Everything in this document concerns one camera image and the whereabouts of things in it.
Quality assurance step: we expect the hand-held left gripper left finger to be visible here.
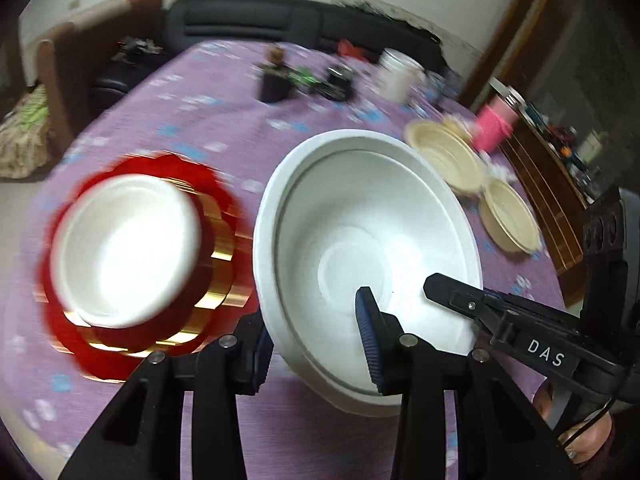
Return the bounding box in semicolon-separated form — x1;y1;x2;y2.
57;312;275;480

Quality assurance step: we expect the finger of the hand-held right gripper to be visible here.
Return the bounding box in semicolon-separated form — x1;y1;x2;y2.
423;272;627;402

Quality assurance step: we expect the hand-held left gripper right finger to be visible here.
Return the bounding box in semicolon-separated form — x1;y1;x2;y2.
354;286;577;480

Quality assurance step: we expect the red plate with gold rim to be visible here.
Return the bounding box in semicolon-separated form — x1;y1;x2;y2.
37;152;258;361

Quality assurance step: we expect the white paper bowl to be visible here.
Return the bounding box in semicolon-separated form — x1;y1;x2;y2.
50;172;203;328
252;130;484;417

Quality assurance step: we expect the person's right hand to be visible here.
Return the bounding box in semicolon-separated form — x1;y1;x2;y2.
531;381;614;467

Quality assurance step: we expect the cream plastic bowl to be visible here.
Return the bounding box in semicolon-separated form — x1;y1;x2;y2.
404;120;488;196
479;179;542;253

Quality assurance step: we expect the bottle with pink knitted sleeve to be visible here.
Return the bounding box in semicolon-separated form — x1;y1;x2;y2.
472;87;523;154

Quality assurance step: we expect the white plastic jar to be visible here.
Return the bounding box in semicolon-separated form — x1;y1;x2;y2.
377;48;425;103

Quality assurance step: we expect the green packet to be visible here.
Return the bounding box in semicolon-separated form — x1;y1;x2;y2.
295;67;319;93

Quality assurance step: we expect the black box-shaped device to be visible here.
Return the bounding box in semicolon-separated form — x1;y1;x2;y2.
257;62;294;103

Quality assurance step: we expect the black object on chair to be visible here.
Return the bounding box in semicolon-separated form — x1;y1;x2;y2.
92;37;164;106

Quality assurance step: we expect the floral cushion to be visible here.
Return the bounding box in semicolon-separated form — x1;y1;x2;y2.
0;85;54;181

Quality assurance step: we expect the black leather sofa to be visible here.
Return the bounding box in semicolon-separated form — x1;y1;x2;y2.
167;0;446;68

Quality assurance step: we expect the brown chair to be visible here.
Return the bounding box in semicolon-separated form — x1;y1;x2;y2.
37;0;171;147

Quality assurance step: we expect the black device with wires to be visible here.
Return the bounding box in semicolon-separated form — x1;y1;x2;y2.
322;65;356;101

